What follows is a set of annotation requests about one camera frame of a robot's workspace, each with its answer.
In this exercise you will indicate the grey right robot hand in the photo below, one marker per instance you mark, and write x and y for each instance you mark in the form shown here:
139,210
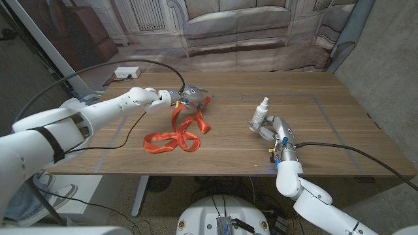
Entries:
284,130

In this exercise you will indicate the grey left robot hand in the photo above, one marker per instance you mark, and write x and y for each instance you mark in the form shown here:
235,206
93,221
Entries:
192,94

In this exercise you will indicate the small white spray bottle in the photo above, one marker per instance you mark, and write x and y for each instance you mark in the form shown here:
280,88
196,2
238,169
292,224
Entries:
259,114

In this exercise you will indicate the orange satin ribbon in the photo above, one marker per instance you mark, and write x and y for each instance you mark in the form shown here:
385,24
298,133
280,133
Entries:
178,137

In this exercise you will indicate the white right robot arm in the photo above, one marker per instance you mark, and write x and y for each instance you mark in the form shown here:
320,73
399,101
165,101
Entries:
310,202

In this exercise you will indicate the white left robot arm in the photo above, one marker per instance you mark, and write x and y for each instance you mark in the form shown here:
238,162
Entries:
98,109

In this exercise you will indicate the white power strip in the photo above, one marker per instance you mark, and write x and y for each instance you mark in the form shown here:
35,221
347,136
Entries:
127,72

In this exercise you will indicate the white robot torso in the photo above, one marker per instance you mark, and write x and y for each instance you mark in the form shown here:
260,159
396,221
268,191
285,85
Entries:
202,215

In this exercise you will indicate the blue-grey rolled backdrop tube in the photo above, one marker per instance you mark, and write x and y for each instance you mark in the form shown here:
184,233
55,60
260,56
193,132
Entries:
352,29

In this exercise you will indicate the white slanted pole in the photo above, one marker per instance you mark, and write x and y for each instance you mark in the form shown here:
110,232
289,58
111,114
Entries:
49,45

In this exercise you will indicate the grey white sneaker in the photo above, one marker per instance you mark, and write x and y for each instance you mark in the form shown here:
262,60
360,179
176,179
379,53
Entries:
60,196

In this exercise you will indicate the person in blue jeans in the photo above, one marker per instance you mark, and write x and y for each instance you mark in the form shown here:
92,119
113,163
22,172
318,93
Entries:
19,205

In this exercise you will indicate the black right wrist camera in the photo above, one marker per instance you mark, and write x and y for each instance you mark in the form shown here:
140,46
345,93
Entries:
273,158

